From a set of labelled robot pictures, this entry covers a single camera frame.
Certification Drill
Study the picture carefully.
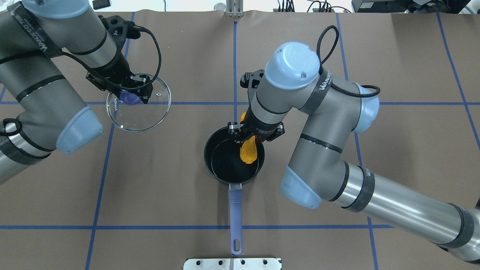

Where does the black gripper corn arm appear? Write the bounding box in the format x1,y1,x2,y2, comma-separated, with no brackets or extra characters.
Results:
236,116,276,143

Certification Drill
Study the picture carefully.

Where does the black gripper pot arm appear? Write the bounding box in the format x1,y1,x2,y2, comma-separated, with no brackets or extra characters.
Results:
90,56,154,103

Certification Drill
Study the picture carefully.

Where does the yellow corn cob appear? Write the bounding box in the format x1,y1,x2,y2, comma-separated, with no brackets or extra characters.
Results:
240,135,258,164

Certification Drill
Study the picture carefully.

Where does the glass pot lid blue knob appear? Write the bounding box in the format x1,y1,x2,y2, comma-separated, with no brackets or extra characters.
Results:
106,73,171,133

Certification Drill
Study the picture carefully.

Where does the silver robot arm with corn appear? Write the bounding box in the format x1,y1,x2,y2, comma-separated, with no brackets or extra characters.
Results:
238,42,479,264

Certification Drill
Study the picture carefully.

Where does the silver robot arm at pot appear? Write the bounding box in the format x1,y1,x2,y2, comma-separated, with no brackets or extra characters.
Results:
0,0,159,183

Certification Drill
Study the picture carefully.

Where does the dark blue saucepan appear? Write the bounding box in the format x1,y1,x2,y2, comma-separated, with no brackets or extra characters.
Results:
204,127,265,256

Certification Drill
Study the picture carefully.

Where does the small black device on table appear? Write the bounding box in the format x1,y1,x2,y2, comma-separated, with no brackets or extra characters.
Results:
91,0,111,10

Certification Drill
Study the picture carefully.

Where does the black monitor top right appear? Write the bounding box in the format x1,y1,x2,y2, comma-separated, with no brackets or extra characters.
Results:
351,0,470,14

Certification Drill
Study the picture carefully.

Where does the black wrist camera mount corn arm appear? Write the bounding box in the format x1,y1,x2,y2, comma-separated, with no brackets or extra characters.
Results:
240,69,265,103

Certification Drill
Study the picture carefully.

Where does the black wrist camera mount pot arm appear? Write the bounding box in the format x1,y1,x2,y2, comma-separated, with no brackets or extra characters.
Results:
98,15,141,50

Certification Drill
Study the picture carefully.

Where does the black cable on pot arm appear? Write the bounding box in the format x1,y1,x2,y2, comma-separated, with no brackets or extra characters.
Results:
62,24,162,90

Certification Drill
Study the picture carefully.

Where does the aluminium frame post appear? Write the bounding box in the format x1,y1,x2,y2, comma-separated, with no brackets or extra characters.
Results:
225,0,244,18

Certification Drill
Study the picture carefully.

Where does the black cable on corn arm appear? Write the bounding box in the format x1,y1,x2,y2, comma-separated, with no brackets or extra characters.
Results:
316,25,381,99

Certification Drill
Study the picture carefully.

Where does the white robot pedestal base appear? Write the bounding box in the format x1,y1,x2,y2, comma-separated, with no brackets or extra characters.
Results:
183,258,283,270

